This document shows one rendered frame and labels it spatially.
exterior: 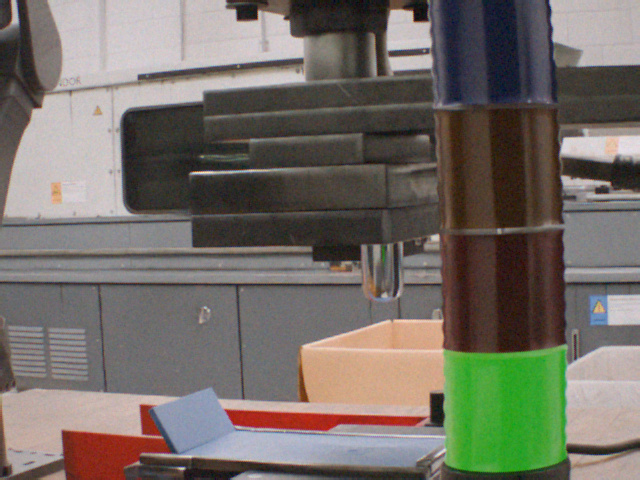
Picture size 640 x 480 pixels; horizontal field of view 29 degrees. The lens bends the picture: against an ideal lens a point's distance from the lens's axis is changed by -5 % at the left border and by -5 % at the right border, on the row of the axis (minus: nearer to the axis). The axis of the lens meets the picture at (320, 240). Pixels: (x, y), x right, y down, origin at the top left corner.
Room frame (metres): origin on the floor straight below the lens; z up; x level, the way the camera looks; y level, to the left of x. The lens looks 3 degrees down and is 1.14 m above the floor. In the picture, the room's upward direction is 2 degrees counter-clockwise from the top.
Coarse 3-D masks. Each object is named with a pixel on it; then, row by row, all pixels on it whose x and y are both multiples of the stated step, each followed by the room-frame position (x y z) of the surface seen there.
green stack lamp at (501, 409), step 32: (448, 352) 0.38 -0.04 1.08; (544, 352) 0.36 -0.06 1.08; (448, 384) 0.37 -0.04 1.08; (480, 384) 0.36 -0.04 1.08; (512, 384) 0.36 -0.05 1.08; (544, 384) 0.36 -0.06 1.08; (448, 416) 0.37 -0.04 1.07; (480, 416) 0.36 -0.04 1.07; (512, 416) 0.36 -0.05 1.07; (544, 416) 0.36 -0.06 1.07; (448, 448) 0.37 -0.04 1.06; (480, 448) 0.36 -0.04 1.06; (512, 448) 0.36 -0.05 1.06; (544, 448) 0.36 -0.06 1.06
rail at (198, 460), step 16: (192, 464) 0.67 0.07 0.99; (208, 464) 0.67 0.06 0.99; (224, 464) 0.66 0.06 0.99; (240, 464) 0.66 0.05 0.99; (256, 464) 0.66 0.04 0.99; (272, 464) 0.65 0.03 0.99; (288, 464) 0.65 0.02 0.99; (304, 464) 0.65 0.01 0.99; (320, 464) 0.64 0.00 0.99; (336, 464) 0.64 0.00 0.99
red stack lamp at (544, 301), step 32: (448, 256) 0.37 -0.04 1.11; (480, 256) 0.36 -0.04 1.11; (512, 256) 0.36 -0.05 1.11; (544, 256) 0.36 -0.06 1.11; (448, 288) 0.37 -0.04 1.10; (480, 288) 0.36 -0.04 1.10; (512, 288) 0.36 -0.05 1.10; (544, 288) 0.36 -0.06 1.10; (448, 320) 0.37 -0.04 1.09; (480, 320) 0.36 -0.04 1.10; (512, 320) 0.36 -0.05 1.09; (544, 320) 0.36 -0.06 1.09; (480, 352) 0.36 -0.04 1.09; (512, 352) 0.36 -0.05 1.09
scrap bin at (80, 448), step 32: (256, 416) 0.97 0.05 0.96; (288, 416) 0.96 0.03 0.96; (320, 416) 0.95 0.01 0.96; (352, 416) 0.94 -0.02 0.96; (384, 416) 0.93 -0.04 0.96; (416, 416) 0.92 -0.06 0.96; (64, 448) 0.91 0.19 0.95; (96, 448) 0.89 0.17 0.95; (128, 448) 0.88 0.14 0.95; (160, 448) 0.87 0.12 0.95
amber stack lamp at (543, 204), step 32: (448, 128) 0.36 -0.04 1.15; (480, 128) 0.36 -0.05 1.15; (512, 128) 0.36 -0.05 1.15; (544, 128) 0.36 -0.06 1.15; (448, 160) 0.37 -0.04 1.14; (480, 160) 0.36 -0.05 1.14; (512, 160) 0.36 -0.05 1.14; (544, 160) 0.36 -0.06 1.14; (448, 192) 0.37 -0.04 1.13; (480, 192) 0.36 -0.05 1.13; (512, 192) 0.36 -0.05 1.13; (544, 192) 0.36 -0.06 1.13; (448, 224) 0.37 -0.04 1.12; (480, 224) 0.36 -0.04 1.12; (512, 224) 0.36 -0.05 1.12; (544, 224) 0.36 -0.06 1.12
